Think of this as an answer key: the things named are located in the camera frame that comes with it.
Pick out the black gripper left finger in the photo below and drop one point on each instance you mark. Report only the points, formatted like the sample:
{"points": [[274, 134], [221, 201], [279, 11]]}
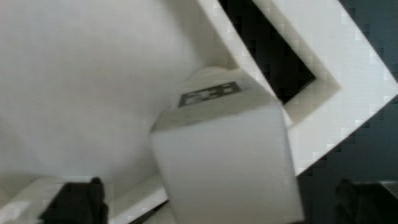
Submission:
{"points": [[78, 206]]}

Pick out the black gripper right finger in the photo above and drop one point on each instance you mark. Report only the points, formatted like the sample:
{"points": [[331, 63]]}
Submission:
{"points": [[366, 202]]}

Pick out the white table leg with tag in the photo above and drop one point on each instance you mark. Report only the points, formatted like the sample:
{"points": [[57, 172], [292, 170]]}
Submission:
{"points": [[219, 141]]}

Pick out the white square tabletop panel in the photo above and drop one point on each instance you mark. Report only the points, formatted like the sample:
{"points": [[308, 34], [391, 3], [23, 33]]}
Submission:
{"points": [[96, 57]]}

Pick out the white U-shaped obstacle fence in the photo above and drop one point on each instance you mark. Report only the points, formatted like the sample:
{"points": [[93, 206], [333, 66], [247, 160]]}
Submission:
{"points": [[354, 86]]}

